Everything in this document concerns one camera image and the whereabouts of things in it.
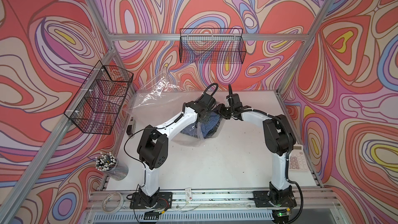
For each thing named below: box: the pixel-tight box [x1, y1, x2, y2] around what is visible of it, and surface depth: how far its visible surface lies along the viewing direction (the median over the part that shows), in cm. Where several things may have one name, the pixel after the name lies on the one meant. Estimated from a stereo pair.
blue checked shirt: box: [180, 112, 221, 139], surface depth 95 cm
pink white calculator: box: [289, 144, 309, 172], surface depth 86 cm
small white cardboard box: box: [184, 187, 193, 202], surface depth 76 cm
